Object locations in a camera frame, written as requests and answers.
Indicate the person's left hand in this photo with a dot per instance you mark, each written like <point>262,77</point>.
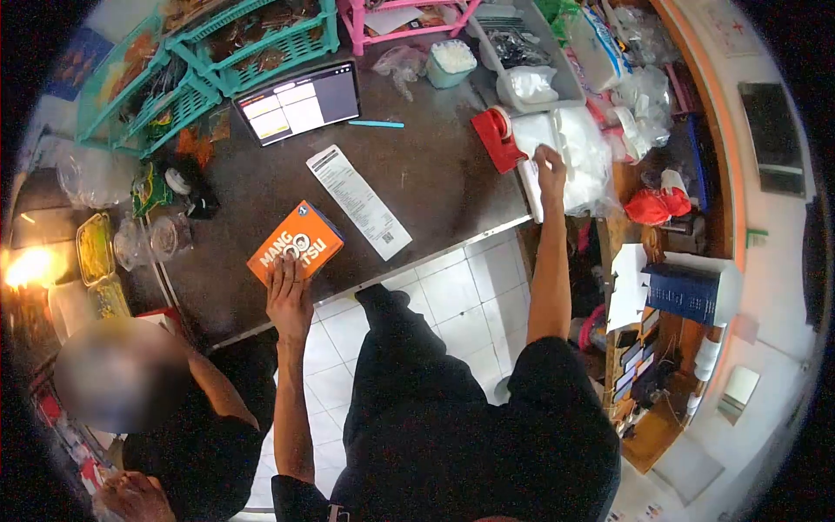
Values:
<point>290,306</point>

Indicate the person's right hand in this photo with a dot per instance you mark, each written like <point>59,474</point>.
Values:
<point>552,183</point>

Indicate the person's left thumb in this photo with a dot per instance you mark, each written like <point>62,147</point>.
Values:
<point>309,293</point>

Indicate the person's left fingers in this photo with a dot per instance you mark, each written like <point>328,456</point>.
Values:
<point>286,269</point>

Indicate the person's right fingers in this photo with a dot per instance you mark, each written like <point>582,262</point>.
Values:
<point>549,156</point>

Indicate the orange box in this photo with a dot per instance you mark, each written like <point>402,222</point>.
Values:
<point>297,238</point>

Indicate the pile of clear plastic bags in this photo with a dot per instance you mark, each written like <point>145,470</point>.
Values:
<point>587,163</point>

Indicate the red tape dispenser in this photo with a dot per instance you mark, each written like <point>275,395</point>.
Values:
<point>496,140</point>

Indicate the grey tray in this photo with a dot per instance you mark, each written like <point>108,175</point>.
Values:
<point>567,78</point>

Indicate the long white receipt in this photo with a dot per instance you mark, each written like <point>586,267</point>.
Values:
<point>355,196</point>

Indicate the person's legs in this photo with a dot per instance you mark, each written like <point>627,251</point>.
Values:
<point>398,346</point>

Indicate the red plastic bag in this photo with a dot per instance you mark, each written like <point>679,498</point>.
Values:
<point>652,205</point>

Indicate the white and blue tissue pack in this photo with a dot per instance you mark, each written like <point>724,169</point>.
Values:
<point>597,49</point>

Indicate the black bottle with white cap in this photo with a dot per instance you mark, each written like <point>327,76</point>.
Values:
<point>192,189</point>

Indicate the pale teal tub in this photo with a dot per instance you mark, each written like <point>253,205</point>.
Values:
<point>450,65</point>

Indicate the clear plastic cups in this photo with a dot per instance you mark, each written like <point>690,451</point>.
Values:
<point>153,241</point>

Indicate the white paper sheet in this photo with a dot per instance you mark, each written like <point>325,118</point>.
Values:
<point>627,287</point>

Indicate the green snack packet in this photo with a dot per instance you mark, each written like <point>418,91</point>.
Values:
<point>150,192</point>

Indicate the tablet computer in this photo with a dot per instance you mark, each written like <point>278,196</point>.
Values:
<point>297,101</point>

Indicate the turquoise pen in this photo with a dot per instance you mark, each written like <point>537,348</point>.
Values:
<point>376,124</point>

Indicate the crumpled clear plastic bag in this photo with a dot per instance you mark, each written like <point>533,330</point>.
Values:
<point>399,65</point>

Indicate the yellow food container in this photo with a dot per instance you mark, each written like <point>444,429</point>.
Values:
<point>95,248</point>
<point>109,300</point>

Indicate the dark blue box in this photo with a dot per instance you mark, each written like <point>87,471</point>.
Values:
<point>682,293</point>

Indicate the stack of clear containers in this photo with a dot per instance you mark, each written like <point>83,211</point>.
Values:
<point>94,176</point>

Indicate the teal plastic rack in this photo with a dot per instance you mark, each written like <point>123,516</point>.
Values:
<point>215,59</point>

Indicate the person's body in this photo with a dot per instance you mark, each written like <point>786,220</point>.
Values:
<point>469,450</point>

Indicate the pink plastic rack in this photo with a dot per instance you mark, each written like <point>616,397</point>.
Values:
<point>365,23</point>

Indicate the wooden shelf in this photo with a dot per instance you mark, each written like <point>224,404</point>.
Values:
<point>652,391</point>

